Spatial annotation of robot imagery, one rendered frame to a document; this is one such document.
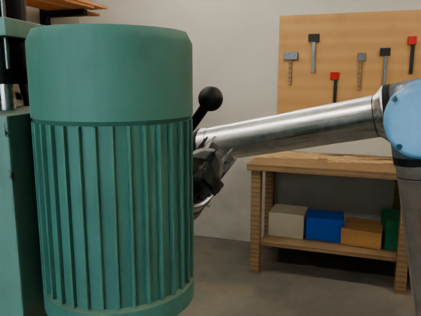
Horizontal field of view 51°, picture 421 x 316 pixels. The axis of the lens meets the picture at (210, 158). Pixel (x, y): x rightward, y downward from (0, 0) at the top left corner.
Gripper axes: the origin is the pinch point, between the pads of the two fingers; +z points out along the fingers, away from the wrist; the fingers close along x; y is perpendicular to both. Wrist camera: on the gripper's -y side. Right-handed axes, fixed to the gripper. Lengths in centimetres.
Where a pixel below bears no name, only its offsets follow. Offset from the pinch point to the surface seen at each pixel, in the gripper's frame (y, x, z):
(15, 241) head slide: -27.9, -9.9, 13.2
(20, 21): -10.5, -24.7, 20.3
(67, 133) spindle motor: -18.1, -10.9, 23.1
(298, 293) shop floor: 67, 94, -228
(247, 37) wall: 213, -50, -224
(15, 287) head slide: -31.4, -7.1, 10.3
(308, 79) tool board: 210, 11, -215
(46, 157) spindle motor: -20.4, -11.8, 19.9
